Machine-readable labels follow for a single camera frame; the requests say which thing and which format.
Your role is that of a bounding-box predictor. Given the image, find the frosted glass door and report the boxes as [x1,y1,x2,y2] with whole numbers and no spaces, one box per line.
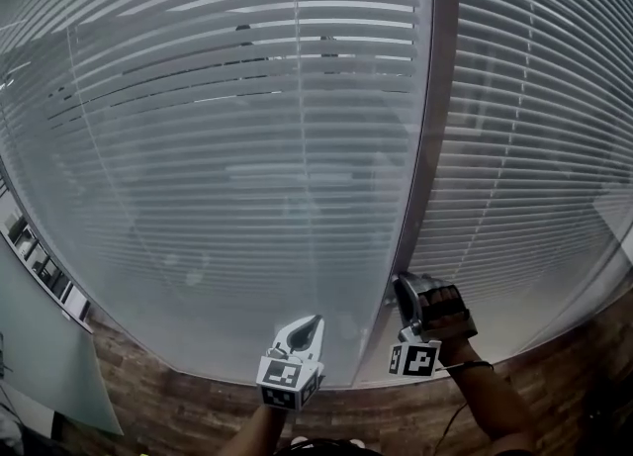
[0,240,124,436]

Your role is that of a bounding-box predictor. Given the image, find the person's left forearm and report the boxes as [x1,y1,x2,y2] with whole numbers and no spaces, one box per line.
[225,402,291,456]

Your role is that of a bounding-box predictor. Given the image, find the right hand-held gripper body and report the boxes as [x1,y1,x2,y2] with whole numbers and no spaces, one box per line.
[388,320,443,379]

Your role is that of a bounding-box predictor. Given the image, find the person's right forearm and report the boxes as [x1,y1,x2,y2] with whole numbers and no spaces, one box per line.
[437,339,538,456]

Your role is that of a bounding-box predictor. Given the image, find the person's right hand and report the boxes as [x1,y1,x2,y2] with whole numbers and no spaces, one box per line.
[419,284,472,354]

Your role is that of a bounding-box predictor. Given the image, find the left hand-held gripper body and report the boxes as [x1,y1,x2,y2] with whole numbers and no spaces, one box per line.
[255,343,326,413]

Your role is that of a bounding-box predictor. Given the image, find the thin black cable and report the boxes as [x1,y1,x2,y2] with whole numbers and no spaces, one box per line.
[437,359,496,450]

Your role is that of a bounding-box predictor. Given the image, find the person's dark trousers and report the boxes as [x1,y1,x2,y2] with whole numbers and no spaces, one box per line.
[274,437,382,456]

